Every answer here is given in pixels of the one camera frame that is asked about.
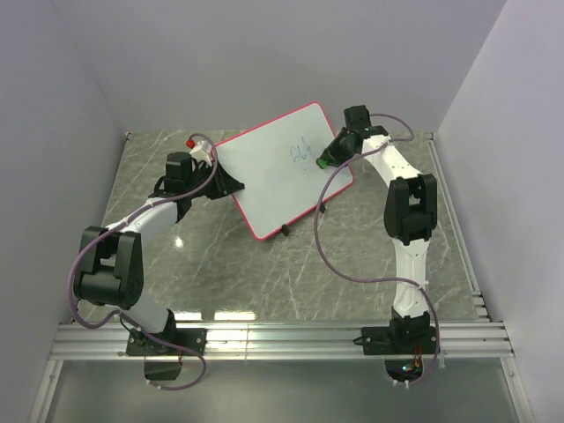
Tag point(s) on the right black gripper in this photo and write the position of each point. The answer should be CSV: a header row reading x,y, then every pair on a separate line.
x,y
335,159

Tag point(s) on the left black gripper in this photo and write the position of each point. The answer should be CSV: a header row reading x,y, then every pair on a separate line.
x,y
223,183

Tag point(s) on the pink framed whiteboard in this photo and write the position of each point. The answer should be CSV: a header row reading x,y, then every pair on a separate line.
x,y
276,162

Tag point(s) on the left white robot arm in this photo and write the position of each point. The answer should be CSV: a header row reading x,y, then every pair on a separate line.
x,y
109,270

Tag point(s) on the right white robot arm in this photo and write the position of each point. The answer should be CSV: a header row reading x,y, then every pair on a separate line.
x,y
410,216

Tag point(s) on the black whiteboard stand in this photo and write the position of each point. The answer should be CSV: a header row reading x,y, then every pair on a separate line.
x,y
285,229

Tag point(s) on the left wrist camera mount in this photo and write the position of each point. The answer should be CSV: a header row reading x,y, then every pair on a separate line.
x,y
200,151

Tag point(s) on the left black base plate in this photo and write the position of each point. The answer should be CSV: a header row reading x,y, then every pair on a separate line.
x,y
139,345

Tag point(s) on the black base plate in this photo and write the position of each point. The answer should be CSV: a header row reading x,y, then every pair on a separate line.
x,y
386,341
139,345

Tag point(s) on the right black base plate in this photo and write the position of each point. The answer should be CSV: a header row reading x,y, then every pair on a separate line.
x,y
386,341

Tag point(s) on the aluminium mounting rail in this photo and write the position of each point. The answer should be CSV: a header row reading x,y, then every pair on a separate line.
x,y
280,341

